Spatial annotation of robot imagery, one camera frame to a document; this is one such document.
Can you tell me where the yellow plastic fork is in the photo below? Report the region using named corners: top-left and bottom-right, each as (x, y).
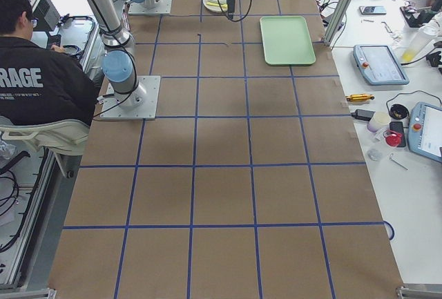
top-left (206, 1), bottom-right (227, 10)

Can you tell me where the white speckled plate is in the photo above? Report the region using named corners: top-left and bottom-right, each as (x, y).
top-left (202, 0), bottom-right (228, 13)

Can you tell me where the mint green tray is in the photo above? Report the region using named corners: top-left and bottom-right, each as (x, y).
top-left (260, 16), bottom-right (316, 66)

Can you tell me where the black smartphone on table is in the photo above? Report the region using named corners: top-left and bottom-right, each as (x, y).
top-left (359, 6), bottom-right (387, 16)

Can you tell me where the blue teach pendant far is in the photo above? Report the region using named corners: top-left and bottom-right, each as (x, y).
top-left (353, 44), bottom-right (410, 86)

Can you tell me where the blue teach pendant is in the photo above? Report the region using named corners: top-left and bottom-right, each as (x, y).
top-left (353, 44), bottom-right (410, 86)
top-left (407, 102), bottom-right (441, 163)

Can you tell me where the black power adapter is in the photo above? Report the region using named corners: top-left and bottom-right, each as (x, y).
top-left (351, 109), bottom-right (374, 122)

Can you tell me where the clear squeeze bottle yellow liquid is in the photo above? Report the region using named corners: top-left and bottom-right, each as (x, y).
top-left (401, 25), bottom-right (439, 63)

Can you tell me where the brown paper table cover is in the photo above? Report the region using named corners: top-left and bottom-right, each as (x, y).
top-left (49, 0), bottom-right (402, 298)

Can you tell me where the white paper cup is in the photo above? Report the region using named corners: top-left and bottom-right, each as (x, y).
top-left (367, 111), bottom-right (391, 133)

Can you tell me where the person in black jacket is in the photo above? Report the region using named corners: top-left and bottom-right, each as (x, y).
top-left (1, 0), bottom-right (97, 126)

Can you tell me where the red round tape dispenser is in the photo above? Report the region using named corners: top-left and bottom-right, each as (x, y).
top-left (383, 130), bottom-right (403, 147)

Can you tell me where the white office chair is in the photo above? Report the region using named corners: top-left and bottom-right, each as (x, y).
top-left (0, 115), bottom-right (91, 179)

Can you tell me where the silver allen key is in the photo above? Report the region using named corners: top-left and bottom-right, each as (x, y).
top-left (389, 153), bottom-right (409, 171)

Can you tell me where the blue teach pendant near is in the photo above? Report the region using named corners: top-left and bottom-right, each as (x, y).
top-left (407, 102), bottom-right (441, 163)

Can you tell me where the aluminium frame post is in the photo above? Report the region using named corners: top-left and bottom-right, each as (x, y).
top-left (323, 0), bottom-right (351, 46)

